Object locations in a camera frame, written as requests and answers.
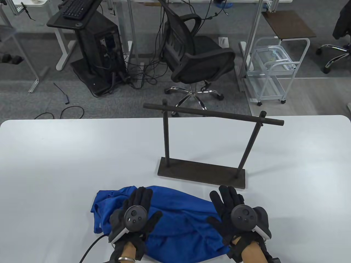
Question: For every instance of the person's left hand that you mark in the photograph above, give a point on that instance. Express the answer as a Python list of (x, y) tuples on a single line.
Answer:
[(142, 200)]

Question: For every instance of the person's right hand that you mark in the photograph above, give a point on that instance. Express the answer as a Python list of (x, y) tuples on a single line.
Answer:
[(223, 202)]

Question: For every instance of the blue t-shirt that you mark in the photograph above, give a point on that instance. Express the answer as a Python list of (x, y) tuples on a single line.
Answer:
[(175, 208)]

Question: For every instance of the dark desktop rack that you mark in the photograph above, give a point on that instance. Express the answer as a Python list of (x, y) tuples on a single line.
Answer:
[(203, 171)]

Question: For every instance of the person's right forearm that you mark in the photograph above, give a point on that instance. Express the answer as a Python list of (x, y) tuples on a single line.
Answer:
[(251, 253)]

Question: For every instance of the person's left forearm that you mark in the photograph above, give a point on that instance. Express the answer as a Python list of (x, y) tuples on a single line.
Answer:
[(128, 250)]

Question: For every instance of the white desktop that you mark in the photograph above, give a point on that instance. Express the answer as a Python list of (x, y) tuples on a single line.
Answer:
[(54, 164)]

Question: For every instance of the black controller on left hand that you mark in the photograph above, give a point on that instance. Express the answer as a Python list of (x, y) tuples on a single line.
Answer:
[(134, 216)]

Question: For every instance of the black controller on hand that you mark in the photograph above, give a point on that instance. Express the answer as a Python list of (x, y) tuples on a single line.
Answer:
[(242, 215), (134, 216)]

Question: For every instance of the black controller on right hand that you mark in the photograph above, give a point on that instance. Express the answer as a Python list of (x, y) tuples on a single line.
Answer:
[(242, 215)]

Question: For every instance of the grey power strip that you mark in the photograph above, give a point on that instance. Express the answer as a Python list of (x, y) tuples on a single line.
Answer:
[(138, 75)]

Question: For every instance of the white rolling cart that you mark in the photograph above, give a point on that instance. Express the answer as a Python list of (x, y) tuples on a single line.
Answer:
[(274, 65)]

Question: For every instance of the black mesh office chair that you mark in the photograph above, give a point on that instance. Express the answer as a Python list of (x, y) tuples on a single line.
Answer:
[(203, 54)]

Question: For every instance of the white floor socket box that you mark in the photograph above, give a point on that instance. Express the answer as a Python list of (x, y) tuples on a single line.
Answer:
[(223, 42)]

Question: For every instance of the white desk with metal legs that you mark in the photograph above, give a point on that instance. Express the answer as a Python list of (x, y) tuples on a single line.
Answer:
[(63, 54)]

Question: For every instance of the black computer tower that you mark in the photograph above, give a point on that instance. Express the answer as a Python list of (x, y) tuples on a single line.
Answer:
[(93, 41)]

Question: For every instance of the brown wooden board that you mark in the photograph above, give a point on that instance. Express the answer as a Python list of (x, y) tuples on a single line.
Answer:
[(290, 24)]

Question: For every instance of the black computer cart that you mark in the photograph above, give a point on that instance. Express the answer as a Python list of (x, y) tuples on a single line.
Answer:
[(68, 23)]

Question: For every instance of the black dumbbell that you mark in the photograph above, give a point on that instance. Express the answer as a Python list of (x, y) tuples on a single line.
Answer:
[(11, 58)]

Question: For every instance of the black keyboard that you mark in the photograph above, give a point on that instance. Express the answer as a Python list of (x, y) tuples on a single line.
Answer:
[(75, 9)]

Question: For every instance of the aluminium frame stand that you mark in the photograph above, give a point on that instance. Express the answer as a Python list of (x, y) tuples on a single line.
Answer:
[(33, 85)]

